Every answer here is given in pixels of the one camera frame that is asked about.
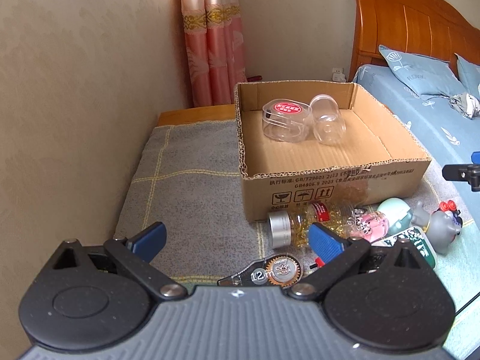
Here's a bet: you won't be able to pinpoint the black fidget cube red buttons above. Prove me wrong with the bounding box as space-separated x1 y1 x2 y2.
439 200 461 217

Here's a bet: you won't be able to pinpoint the jar of golden capsules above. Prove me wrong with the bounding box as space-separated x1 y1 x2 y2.
268 202 355 249

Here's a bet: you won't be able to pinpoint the pink transparent toy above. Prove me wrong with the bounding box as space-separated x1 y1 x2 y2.
350 208 390 243

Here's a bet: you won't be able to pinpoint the grey mouse figurine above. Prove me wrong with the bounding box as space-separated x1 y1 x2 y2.
410 201 461 255

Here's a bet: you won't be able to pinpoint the mint green egg-shaped case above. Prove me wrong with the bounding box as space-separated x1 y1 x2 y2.
377 197 413 236

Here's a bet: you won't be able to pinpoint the white medical bottle green label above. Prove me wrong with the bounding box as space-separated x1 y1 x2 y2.
373 226 437 269

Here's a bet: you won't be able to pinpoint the clear plastic cup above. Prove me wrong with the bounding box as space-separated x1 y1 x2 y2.
310 94 346 146

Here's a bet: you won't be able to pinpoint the clear container with red label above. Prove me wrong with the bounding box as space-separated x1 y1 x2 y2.
262 98 312 143

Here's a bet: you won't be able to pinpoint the red toy train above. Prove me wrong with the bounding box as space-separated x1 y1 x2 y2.
309 257 325 269

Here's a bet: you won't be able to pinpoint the blue floral bedsheet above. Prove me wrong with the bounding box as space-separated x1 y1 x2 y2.
353 65 479 359

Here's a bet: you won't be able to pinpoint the correction tape dispenser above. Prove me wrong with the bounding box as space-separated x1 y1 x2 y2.
217 254 303 288

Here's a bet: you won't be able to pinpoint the grey green checked mat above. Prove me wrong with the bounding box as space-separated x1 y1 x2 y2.
112 119 480 346

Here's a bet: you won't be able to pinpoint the crumpled grey cloth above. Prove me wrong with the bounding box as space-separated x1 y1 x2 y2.
449 92 480 119

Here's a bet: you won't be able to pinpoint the blue pillow far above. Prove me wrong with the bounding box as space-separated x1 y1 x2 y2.
456 54 480 99

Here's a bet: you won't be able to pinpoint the blue pillow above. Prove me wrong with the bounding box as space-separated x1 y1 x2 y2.
378 45 466 98
456 54 480 99

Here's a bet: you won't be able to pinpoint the open cardboard box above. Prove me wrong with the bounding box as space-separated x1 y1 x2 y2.
234 80 431 222

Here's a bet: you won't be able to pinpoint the blue pillow near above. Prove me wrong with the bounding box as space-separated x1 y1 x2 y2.
378 45 466 98

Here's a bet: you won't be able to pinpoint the wooden headboard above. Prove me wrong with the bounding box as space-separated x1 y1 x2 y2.
349 0 479 79

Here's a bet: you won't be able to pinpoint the pink curtain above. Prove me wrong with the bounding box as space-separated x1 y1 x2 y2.
181 0 247 107

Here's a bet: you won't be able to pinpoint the white wall socket plug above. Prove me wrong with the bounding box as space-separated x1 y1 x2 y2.
332 67 347 83

